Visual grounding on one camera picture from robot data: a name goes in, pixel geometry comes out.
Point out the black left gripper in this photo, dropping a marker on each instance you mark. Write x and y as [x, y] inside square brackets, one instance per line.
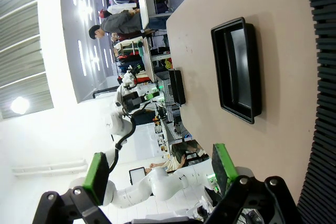
[132, 100]

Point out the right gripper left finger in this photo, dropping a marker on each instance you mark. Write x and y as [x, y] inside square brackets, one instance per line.
[94, 182]

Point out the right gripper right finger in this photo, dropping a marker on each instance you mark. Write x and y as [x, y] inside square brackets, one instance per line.
[223, 166]

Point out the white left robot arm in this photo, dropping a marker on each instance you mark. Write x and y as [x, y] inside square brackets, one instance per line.
[157, 184]

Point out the black plastic ESD tray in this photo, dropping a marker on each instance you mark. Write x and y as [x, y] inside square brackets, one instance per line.
[236, 72]
[178, 87]

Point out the large clear plastic bin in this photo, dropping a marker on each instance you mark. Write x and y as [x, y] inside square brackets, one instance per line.
[164, 87]

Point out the tablet with bright screen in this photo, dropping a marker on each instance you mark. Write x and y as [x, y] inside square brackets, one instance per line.
[137, 176]

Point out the seated person in beige shirt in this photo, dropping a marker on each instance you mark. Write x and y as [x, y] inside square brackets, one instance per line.
[178, 163]

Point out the person in grey jacket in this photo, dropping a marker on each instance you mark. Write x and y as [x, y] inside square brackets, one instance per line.
[118, 23]

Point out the long white table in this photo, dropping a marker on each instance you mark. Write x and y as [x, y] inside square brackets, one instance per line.
[145, 11]

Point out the round ceiling lamp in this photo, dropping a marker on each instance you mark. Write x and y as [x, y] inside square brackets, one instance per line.
[19, 105]

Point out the black slotted board rack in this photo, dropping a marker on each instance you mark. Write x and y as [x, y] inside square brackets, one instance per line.
[325, 98]

